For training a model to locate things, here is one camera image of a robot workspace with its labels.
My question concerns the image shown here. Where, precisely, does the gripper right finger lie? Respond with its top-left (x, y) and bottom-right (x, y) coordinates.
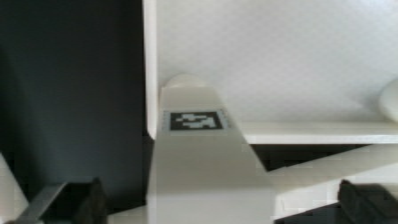
top-left (274, 180), bottom-right (398, 224)

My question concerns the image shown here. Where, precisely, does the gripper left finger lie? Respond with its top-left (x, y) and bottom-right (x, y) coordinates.
top-left (11, 178), bottom-right (107, 224)

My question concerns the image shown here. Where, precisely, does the white bracket desk leg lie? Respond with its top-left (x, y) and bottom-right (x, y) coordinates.
top-left (148, 75), bottom-right (275, 224)

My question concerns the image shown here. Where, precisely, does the white desk top tray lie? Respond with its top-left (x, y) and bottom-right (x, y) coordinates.
top-left (142, 0), bottom-right (398, 144)

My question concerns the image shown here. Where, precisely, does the white far left desk leg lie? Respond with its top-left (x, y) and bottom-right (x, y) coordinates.
top-left (0, 154), bottom-right (29, 224)

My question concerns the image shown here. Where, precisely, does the white front fence bar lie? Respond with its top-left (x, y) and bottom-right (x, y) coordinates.
top-left (108, 144), bottom-right (398, 224)

